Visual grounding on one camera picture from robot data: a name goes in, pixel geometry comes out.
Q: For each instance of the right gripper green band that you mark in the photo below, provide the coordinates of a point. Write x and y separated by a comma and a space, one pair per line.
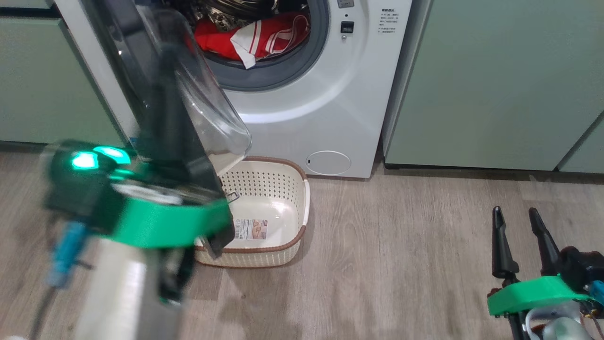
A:
533, 293

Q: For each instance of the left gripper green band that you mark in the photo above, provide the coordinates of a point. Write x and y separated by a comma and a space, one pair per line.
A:
155, 224

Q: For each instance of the round glass washing machine door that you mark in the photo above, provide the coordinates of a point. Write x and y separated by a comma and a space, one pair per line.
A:
212, 118

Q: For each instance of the red and white garment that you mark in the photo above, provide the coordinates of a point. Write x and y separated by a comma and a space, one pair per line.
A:
217, 40

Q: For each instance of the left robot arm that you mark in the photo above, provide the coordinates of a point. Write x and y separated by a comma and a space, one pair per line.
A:
122, 293

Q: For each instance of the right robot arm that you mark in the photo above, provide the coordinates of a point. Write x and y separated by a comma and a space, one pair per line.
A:
561, 330

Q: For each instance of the grey rubber door gasket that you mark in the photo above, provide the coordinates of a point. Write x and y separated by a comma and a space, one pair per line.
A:
269, 78

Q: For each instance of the pale green cabinet door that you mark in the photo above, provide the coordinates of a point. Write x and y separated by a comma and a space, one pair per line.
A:
587, 151
47, 80

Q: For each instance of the printed basket label sticker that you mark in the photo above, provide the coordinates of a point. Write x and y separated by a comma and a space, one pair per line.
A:
251, 229

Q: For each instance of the white front-load washing machine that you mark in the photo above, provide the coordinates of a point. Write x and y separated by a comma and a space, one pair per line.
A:
302, 118

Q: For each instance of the cream perforated laundry basket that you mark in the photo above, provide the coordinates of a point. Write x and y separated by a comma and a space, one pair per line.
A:
278, 212

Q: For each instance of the black door lock socket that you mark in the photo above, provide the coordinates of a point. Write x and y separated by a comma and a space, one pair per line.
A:
347, 27

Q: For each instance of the steel perforated washer drum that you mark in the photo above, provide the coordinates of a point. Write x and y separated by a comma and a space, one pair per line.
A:
226, 9

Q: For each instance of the round white filter cover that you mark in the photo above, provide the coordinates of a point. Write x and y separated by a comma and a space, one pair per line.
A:
329, 163

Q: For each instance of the pale green cabinet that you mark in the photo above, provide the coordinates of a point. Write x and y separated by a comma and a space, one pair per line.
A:
481, 85

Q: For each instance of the grey instruction plate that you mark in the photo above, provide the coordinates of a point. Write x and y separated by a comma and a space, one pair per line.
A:
345, 3

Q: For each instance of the white filler panel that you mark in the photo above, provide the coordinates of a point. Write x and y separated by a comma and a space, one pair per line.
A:
401, 71

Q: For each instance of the printed text warning label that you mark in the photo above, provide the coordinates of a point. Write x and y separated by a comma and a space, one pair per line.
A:
388, 20

